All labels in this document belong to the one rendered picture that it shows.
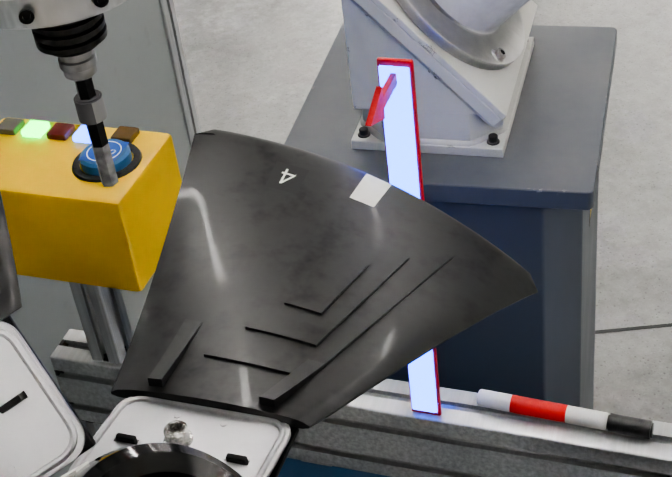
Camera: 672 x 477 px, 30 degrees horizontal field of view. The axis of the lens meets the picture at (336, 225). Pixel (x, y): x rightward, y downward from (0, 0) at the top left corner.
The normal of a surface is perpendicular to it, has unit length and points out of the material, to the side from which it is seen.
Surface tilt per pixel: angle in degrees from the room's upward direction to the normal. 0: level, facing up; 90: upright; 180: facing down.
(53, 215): 90
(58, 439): 54
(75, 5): 90
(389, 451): 90
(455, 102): 90
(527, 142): 0
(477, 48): 46
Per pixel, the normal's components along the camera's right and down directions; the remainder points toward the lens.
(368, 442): -0.32, 0.60
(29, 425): 0.03, 0.00
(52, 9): 0.20, 0.57
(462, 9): -0.12, 0.70
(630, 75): -0.11, -0.79
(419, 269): 0.25, -0.81
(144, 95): 0.94, 0.11
